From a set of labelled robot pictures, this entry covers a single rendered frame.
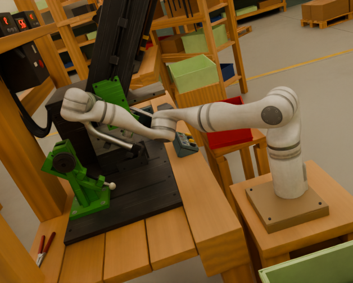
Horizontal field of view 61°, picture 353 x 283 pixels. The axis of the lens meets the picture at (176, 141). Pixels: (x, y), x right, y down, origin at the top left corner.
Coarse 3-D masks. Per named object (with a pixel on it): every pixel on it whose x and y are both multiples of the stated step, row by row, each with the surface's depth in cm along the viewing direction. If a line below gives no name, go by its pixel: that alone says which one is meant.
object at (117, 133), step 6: (102, 126) 132; (102, 132) 132; (108, 132) 133; (114, 132) 133; (120, 132) 133; (90, 138) 133; (96, 138) 132; (120, 138) 134; (126, 138) 134; (132, 138) 134; (96, 144) 133; (102, 144) 134; (96, 150) 134; (102, 150) 134; (108, 150) 134
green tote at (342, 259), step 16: (352, 240) 64; (304, 256) 64; (320, 256) 64; (336, 256) 64; (352, 256) 65; (272, 272) 64; (288, 272) 64; (304, 272) 65; (320, 272) 66; (336, 272) 67; (352, 272) 67
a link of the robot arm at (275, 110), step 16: (272, 96) 78; (208, 112) 91; (224, 112) 87; (240, 112) 84; (256, 112) 80; (272, 112) 78; (288, 112) 76; (208, 128) 93; (224, 128) 90; (240, 128) 87; (256, 128) 84; (272, 128) 81
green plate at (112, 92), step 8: (104, 80) 127; (96, 88) 127; (104, 88) 127; (112, 88) 128; (120, 88) 128; (104, 96) 128; (112, 96) 128; (120, 96) 129; (120, 104) 129; (112, 128) 131
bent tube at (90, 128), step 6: (96, 96) 124; (90, 126) 127; (90, 132) 127; (96, 132) 127; (102, 138) 128; (108, 138) 128; (114, 138) 129; (114, 144) 129; (120, 144) 129; (126, 144) 129; (132, 144) 130
